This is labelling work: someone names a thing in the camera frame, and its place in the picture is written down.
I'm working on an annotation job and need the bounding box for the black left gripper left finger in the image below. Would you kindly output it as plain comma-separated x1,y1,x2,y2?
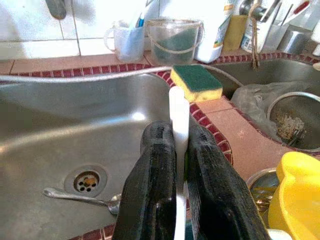
112,121,180,240

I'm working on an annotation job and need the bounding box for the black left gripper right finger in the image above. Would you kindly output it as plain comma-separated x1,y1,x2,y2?
186,122,272,240

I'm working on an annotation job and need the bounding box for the yellow plastic bowl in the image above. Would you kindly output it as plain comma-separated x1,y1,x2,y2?
267,151,320,240

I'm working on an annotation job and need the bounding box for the steel spoon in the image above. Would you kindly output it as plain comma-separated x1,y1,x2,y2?
43,187,121,216

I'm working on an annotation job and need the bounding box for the stainless steel sink basin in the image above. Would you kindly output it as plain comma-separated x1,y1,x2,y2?
207,58,320,151
0,72,176,240

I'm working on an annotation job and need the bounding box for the clear plastic bag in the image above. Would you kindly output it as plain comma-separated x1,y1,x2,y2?
231,81,320,143

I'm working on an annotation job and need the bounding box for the dirty steel pot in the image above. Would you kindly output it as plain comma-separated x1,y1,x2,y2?
266,91,320,151

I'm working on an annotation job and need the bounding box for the green yellow sponge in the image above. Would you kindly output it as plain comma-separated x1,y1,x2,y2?
169,64,224,103

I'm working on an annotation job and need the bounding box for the clear plastic mug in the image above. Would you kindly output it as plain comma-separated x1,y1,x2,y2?
103,21,146,62

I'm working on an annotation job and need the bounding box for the green scouring pad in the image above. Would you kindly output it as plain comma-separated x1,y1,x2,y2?
152,27,198,63

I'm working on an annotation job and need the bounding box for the clear plastic bucket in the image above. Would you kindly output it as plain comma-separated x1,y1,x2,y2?
145,18,205,66

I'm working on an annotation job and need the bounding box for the brown twine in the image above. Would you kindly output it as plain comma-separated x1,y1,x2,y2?
247,4,261,71

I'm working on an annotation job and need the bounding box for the white detergent bottle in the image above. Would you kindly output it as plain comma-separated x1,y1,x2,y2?
193,0,235,64

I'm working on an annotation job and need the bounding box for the plain yellow sponge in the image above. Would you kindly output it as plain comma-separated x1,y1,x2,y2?
222,14,250,52

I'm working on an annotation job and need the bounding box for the clear utensil cup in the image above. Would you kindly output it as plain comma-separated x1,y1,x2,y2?
262,22,291,51

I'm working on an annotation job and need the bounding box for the white toothpaste tube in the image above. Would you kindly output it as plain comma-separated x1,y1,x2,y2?
127,0,161,51

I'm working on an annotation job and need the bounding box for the steel cup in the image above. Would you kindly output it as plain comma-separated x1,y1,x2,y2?
278,29,313,56

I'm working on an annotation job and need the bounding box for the grey white flexible hose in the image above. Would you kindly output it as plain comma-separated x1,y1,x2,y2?
0,64,245,87

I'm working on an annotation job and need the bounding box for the grey wall tap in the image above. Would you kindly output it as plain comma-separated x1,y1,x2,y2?
44,0,67,20

